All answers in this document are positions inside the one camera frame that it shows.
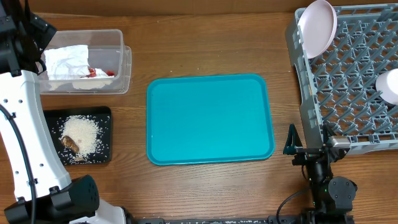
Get teal serving tray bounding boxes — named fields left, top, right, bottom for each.
left=146, top=73, right=275, bottom=166

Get brown food scrap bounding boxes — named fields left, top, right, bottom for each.
left=61, top=136, right=80, bottom=153

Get black plastic tray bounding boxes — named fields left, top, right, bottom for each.
left=42, top=106, right=113, bottom=166

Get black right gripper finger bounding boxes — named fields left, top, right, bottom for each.
left=283, top=123, right=303, bottom=155
left=322, top=124, right=336, bottom=146

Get clear plastic bin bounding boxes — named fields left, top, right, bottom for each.
left=39, top=29, right=132, bottom=95

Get grey dishwasher rack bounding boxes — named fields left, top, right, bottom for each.
left=285, top=3, right=397, bottom=154

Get red snack wrapper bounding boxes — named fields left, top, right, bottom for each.
left=86, top=67, right=115, bottom=78

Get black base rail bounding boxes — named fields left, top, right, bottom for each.
left=127, top=214, right=355, bottom=224

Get pink white bowl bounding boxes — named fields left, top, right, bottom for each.
left=376, top=68, right=398, bottom=105

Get pile of white rice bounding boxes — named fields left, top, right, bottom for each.
left=51, top=114, right=111, bottom=165

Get white round plate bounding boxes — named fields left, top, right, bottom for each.
left=298, top=0, right=337, bottom=59

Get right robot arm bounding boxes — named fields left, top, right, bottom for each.
left=275, top=124, right=358, bottom=224

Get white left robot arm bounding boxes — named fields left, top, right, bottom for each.
left=1, top=0, right=134, bottom=223

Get white napkin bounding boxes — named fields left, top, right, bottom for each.
left=40, top=45, right=115, bottom=91

